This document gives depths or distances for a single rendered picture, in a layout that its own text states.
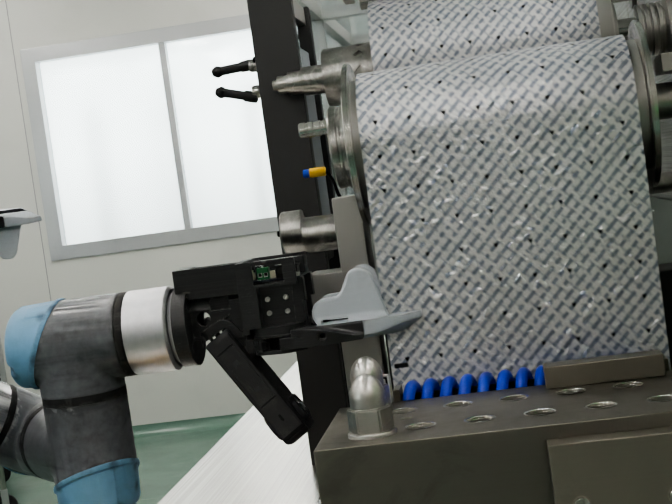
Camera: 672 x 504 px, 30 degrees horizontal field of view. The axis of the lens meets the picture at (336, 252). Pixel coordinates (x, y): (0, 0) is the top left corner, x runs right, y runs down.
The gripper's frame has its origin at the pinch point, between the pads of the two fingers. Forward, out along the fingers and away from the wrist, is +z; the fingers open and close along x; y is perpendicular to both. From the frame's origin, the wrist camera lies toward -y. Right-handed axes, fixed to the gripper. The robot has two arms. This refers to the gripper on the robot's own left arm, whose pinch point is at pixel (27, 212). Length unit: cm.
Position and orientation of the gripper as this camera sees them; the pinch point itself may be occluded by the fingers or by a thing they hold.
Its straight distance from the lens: 172.3
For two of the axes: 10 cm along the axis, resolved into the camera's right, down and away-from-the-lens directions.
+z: 9.0, -1.4, 4.0
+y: 0.8, 9.8, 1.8
